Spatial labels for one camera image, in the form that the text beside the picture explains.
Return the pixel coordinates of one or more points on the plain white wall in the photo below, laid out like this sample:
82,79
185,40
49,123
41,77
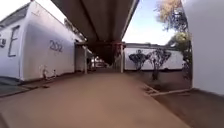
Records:
206,50

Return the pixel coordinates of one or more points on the white building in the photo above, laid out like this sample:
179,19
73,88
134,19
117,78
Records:
36,56

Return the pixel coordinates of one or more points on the small dark tree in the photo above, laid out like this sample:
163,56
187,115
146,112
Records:
155,71

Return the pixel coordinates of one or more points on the grey concrete path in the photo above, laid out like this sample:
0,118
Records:
100,103

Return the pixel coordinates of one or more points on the tree with yellow leaves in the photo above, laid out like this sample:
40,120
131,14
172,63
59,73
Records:
173,13

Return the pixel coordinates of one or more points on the white wall with dark mural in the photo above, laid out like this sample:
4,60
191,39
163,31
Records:
175,61

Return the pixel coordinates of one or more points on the dark walkway canopy roof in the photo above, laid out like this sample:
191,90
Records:
100,20

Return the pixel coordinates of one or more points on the pale kerb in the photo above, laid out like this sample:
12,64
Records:
170,92

